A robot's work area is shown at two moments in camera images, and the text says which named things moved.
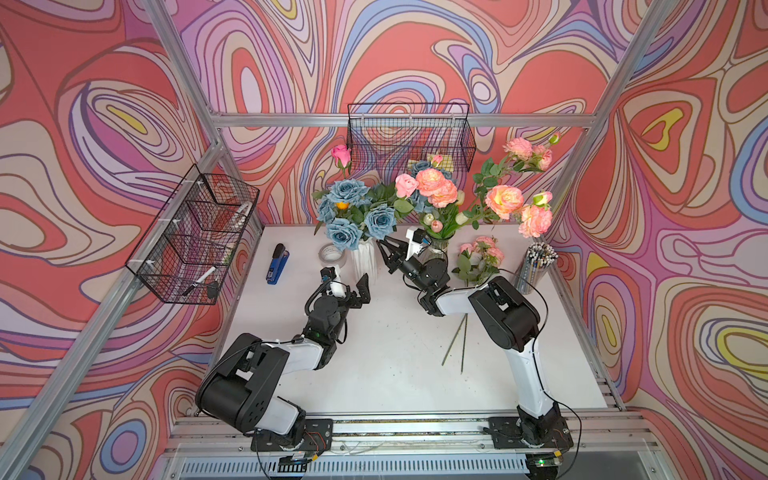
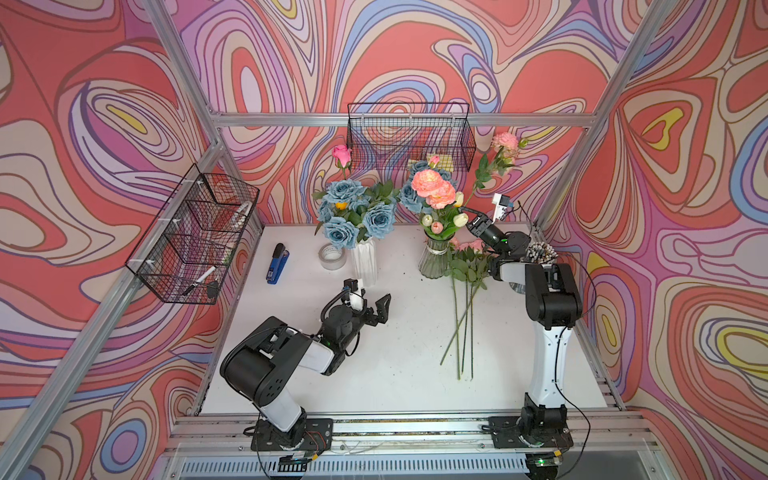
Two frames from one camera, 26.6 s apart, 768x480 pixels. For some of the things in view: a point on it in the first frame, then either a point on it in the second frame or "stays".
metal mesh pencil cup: x=538 y=258 stays
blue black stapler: x=280 y=258 stays
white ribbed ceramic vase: x=365 y=259 stays
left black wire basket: x=184 y=253 stays
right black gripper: x=392 y=261 → x=479 y=224
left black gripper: x=356 y=303 → x=380 y=316
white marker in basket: x=200 y=280 stays
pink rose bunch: x=473 y=267 → x=459 y=272
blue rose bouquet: x=350 y=209 stays
